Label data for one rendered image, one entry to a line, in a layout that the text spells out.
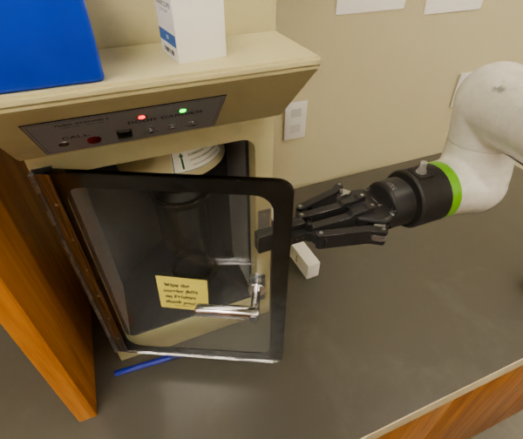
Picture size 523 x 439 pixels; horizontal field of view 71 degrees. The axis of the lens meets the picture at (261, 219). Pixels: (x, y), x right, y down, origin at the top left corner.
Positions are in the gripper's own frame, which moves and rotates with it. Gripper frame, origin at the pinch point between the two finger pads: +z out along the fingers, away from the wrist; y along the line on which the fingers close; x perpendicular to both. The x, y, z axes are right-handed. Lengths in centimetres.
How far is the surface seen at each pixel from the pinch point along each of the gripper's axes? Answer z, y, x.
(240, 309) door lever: 7.9, 4.7, 7.2
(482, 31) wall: -93, -54, -6
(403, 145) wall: -74, -54, 29
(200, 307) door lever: 12.8, 2.4, 7.2
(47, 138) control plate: 23.6, -4.4, -17.2
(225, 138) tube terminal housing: 3.6, -11.2, -9.8
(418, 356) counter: -27.0, 10.3, 34.0
